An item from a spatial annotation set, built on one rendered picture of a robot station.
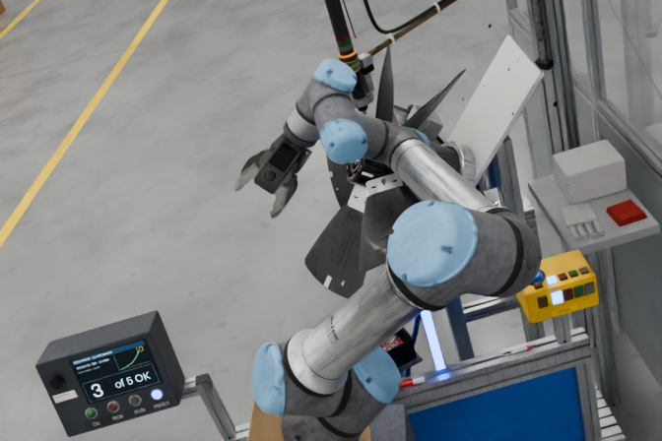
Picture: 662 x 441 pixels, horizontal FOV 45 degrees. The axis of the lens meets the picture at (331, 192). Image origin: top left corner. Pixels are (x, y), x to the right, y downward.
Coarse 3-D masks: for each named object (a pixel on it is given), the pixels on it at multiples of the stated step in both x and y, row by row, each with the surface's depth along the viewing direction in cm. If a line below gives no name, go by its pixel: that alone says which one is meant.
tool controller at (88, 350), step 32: (128, 320) 176; (160, 320) 177; (64, 352) 170; (96, 352) 168; (128, 352) 168; (160, 352) 170; (64, 384) 170; (128, 384) 170; (160, 384) 171; (64, 416) 172; (96, 416) 173; (128, 416) 173
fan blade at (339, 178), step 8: (328, 160) 241; (328, 168) 242; (336, 168) 235; (344, 168) 229; (336, 176) 237; (344, 176) 231; (336, 184) 240; (344, 184) 234; (352, 184) 230; (336, 192) 241; (344, 192) 237; (344, 200) 239
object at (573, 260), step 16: (560, 256) 179; (576, 256) 178; (544, 272) 177; (560, 272) 175; (592, 272) 173; (528, 288) 174; (544, 288) 172; (560, 288) 172; (528, 304) 174; (560, 304) 175; (576, 304) 175; (592, 304) 176; (528, 320) 178
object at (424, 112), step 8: (456, 80) 192; (448, 88) 192; (440, 96) 194; (432, 104) 179; (416, 112) 190; (424, 112) 180; (408, 120) 191; (416, 120) 197; (424, 120) 202; (416, 128) 203
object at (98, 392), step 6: (102, 378) 170; (84, 384) 170; (90, 384) 170; (96, 384) 170; (102, 384) 170; (90, 390) 170; (96, 390) 171; (102, 390) 171; (108, 390) 171; (90, 396) 171; (96, 396) 171; (102, 396) 171; (108, 396) 171; (90, 402) 171
